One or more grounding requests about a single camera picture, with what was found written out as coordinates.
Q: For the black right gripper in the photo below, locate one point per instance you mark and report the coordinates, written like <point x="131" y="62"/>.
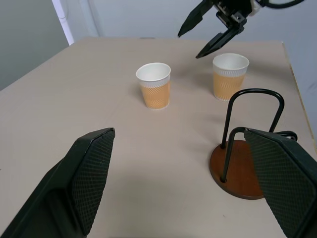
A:
<point x="232" y="11"/>

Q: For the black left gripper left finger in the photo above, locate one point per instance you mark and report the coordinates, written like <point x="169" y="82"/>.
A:
<point x="74" y="178"/>

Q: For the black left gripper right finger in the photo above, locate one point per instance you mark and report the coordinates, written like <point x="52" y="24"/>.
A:
<point x="284" y="178"/>

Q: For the orange and white paper cup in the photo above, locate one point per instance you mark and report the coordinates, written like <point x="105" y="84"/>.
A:
<point x="229" y="79"/>
<point x="155" y="91"/>

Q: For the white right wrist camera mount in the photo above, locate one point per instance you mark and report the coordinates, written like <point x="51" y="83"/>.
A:
<point x="256" y="8"/>

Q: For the white vertical wall trim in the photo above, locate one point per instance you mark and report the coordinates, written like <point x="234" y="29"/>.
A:
<point x="65" y="22"/>

